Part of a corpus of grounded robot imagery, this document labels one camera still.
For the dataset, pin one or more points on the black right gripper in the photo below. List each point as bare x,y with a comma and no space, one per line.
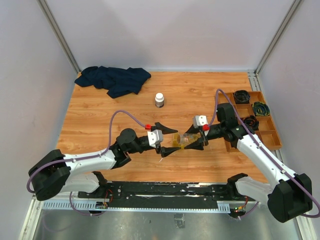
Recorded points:
198,144

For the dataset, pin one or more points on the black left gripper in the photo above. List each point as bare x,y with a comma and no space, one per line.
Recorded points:
165,151

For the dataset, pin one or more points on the yellow translucent pill organizer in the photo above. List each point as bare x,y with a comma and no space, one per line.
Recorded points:
178,140

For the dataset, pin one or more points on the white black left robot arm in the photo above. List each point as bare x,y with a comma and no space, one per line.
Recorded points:
58,173

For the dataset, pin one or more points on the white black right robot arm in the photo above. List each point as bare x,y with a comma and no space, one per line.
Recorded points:
286,194

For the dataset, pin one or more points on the white capped pill bottle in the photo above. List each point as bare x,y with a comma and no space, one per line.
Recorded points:
159,100

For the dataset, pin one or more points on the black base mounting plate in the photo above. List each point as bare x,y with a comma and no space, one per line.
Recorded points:
168,193

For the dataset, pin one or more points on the blue yellow rolled tie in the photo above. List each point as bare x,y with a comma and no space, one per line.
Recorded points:
260,109

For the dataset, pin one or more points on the brown wooden compartment tray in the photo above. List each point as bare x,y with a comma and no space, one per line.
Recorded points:
267,131

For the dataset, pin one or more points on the dark navy crumpled cloth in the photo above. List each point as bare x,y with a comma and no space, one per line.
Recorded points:
117,81

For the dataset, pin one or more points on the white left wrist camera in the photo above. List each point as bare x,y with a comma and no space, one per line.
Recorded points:
155,137

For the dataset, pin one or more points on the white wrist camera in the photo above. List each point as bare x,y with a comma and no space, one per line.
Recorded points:
155,137
199,121

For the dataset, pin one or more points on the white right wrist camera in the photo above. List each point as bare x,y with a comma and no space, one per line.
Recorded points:
199,121

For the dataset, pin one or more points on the white slotted cable duct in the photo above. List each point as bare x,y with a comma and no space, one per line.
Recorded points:
130,206

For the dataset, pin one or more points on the right aluminium frame post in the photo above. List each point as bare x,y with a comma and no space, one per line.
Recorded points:
295,5

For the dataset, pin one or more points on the aluminium frame post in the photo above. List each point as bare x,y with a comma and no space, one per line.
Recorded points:
295,5
44,6

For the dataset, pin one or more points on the left aluminium frame post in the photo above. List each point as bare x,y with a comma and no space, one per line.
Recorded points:
44,6

